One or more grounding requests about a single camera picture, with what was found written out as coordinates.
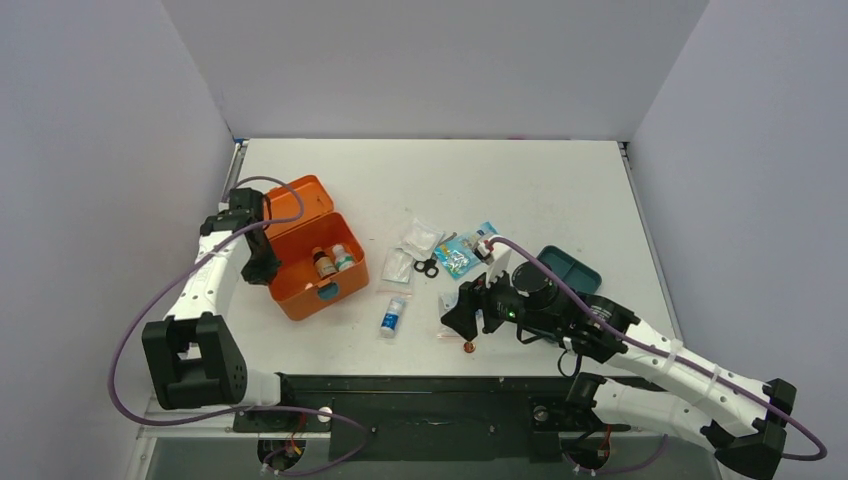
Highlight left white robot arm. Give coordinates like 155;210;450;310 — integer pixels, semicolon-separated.
141;188;299;430

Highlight white blue tube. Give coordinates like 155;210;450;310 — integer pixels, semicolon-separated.
379;297;407;338

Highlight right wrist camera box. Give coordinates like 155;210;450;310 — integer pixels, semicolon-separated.
473;235;513;287

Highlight black scissors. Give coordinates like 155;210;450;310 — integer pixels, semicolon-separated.
413;257;439;279

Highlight teal divided tray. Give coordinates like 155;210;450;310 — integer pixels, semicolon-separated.
536;245;602;294

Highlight blue snack packet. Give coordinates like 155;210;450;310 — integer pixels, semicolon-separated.
435;222;498;280

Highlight clear zip bag gauze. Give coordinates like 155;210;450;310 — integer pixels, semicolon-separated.
381;248;414;284

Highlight zip bag of wipes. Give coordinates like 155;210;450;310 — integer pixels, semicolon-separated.
437;291;462;340

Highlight orange plastic medicine box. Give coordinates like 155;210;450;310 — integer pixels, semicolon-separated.
267;175;369;321

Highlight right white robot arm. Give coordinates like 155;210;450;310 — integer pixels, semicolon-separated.
440;259;797;479

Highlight brown bottle orange cap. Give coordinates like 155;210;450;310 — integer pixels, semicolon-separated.
311;247;338;279

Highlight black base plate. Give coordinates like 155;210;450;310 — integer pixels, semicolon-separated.
231;374;697;465

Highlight white gauze packet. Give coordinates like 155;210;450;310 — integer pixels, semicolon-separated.
398;217;444;261

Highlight white bottle green label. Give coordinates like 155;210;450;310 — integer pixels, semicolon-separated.
331;244;356;272

